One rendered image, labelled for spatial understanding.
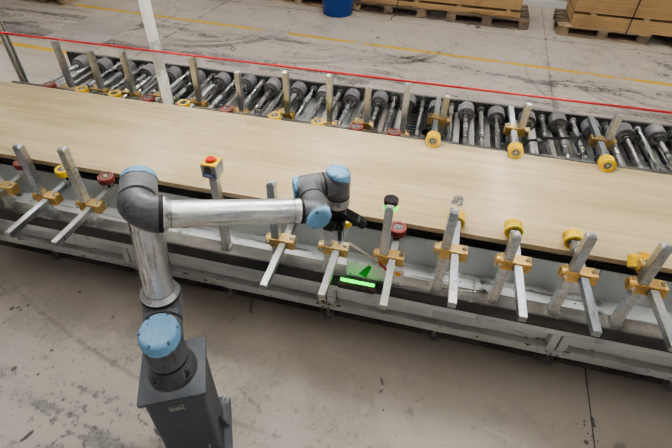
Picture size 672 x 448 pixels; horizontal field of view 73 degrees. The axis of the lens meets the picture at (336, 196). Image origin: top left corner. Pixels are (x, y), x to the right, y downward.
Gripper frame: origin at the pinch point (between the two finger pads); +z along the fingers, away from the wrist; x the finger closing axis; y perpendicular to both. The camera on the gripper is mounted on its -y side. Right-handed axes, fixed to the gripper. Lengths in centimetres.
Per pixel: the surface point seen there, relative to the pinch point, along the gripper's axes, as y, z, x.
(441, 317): -52, 77, -31
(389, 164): -11, 7, -70
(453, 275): -46.2, 0.6, 6.4
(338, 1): 132, 72, -562
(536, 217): -84, 7, -45
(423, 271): -37, 35, -24
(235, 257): 53, 28, -4
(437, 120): -32, 1, -114
